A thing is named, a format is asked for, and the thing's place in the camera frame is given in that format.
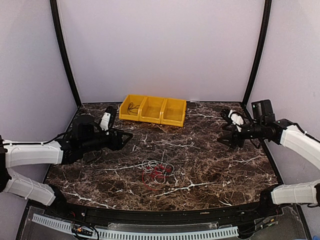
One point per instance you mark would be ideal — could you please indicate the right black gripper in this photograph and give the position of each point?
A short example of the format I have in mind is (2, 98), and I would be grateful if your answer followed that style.
(232, 137)

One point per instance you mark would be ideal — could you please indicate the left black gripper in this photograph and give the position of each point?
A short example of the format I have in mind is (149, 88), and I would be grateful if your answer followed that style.
(119, 145)

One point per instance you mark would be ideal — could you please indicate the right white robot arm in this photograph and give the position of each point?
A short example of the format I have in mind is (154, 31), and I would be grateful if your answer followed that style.
(284, 133)

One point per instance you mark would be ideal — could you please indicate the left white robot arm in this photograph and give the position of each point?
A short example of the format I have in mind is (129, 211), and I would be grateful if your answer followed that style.
(66, 148)

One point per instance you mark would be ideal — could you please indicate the left yellow plastic bin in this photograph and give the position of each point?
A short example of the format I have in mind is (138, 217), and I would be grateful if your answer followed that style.
(131, 107)

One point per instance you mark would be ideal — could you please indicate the yellow plastic bin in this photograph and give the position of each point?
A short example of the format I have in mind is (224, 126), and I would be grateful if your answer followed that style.
(173, 112)
(151, 109)
(131, 107)

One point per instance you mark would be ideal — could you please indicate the middle yellow plastic bin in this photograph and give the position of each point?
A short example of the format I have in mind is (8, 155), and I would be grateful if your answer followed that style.
(151, 109)

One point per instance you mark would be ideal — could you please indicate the right yellow plastic bin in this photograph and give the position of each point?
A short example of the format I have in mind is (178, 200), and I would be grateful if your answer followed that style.
(173, 112)

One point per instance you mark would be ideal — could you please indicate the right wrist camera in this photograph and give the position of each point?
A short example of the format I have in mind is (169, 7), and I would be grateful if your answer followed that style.
(263, 112)

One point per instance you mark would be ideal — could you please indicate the black front rail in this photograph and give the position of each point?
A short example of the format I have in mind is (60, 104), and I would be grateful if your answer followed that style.
(241, 214)

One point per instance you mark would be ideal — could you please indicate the white slotted cable duct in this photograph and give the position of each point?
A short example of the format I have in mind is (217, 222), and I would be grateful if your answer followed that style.
(119, 232)

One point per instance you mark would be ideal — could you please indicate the right black frame post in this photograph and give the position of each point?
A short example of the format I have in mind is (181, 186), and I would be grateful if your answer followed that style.
(258, 52)

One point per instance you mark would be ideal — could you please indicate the black frame post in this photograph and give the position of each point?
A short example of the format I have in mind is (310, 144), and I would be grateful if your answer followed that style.
(258, 52)
(63, 51)

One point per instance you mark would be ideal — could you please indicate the left black frame post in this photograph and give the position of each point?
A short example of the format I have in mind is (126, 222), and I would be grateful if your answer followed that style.
(63, 51)

